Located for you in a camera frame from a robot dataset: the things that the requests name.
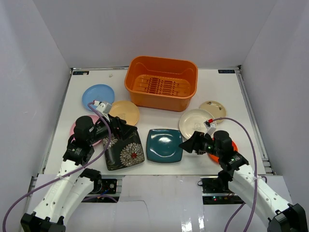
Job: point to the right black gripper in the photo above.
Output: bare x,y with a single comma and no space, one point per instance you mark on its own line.
195,142

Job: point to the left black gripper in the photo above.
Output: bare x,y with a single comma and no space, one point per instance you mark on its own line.
118,126

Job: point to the yellow round plate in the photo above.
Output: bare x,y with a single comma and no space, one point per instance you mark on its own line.
125,110

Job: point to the white round plate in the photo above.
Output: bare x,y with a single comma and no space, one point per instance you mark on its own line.
194,120

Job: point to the pink round plate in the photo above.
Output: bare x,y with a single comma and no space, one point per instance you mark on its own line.
94,119

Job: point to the teal square plate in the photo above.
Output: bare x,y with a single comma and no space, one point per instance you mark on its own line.
162,146

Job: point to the cream patterned small plate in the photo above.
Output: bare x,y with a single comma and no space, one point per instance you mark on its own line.
216,109

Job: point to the light blue round plate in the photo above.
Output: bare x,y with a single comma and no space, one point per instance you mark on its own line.
99,92

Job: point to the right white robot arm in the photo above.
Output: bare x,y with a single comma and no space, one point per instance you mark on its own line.
237,175

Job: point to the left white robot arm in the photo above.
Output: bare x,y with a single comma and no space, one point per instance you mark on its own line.
74,180

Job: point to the orange plastic bin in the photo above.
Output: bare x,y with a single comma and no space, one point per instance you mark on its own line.
161,83

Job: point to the orange round plate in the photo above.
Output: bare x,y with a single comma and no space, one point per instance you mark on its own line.
216,159

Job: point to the right black corner label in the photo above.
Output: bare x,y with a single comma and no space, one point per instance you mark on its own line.
226,71

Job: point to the black corner label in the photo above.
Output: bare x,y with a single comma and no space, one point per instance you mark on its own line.
80,73
226,71

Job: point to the left black corner label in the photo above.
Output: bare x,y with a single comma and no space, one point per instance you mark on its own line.
80,73

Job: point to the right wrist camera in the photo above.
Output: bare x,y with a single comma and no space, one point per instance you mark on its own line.
210,125

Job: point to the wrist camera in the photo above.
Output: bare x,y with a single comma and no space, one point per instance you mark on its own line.
103,107
210,125

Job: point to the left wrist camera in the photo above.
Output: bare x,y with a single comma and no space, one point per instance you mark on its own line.
103,107

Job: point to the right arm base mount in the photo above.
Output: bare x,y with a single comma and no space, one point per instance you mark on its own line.
213,192

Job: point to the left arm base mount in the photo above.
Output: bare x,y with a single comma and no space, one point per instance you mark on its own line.
104,192

